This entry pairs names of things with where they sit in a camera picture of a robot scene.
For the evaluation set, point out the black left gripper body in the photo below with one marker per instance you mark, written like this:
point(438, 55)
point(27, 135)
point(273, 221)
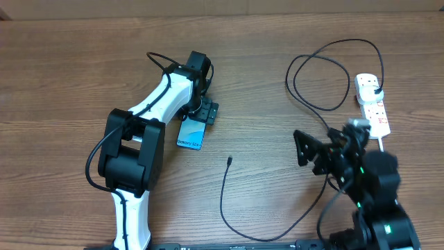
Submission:
point(205, 112)

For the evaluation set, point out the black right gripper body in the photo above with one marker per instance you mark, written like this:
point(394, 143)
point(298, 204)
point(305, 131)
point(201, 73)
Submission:
point(329, 164)

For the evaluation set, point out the Samsung Galaxy smartphone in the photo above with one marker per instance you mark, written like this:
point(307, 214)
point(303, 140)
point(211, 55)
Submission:
point(191, 134)

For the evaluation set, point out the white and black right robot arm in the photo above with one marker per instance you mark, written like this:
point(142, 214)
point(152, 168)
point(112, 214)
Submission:
point(371, 180)

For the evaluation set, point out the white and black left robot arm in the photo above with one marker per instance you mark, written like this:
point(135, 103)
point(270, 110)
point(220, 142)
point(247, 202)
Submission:
point(128, 160)

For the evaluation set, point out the white power strip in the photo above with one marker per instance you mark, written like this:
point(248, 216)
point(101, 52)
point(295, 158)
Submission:
point(374, 112)

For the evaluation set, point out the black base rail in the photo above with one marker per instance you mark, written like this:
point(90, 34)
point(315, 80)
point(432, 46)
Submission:
point(297, 245)

